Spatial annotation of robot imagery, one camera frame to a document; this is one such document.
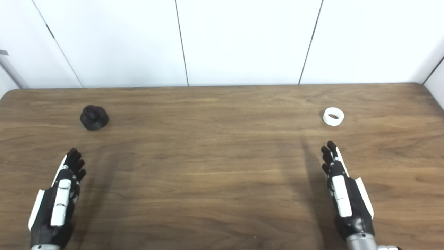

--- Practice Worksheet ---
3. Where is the round black plastic part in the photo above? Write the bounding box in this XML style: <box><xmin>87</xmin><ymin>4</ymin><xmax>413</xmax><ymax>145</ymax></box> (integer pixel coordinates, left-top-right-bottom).
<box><xmin>80</xmin><ymin>105</ymin><xmax>110</xmax><ymax>131</ymax></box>

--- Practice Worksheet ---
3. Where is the white plastic ring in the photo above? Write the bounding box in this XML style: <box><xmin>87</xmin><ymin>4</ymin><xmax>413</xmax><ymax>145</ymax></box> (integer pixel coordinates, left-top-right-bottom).
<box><xmin>323</xmin><ymin>107</ymin><xmax>345</xmax><ymax>126</ymax></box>

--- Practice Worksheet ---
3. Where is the grey wall corner strip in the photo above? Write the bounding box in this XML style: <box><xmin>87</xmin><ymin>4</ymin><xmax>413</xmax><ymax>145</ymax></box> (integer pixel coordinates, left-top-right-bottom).
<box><xmin>0</xmin><ymin>52</ymin><xmax>30</xmax><ymax>89</ymax></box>

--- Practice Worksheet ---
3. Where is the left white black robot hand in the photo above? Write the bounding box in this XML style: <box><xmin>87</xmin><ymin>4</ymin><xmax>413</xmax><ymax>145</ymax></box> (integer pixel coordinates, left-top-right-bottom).
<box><xmin>28</xmin><ymin>148</ymin><xmax>87</xmax><ymax>248</ymax></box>

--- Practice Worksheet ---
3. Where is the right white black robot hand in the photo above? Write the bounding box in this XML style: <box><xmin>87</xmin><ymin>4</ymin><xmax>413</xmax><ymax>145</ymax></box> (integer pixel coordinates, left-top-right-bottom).
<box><xmin>321</xmin><ymin>140</ymin><xmax>376</xmax><ymax>241</ymax></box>

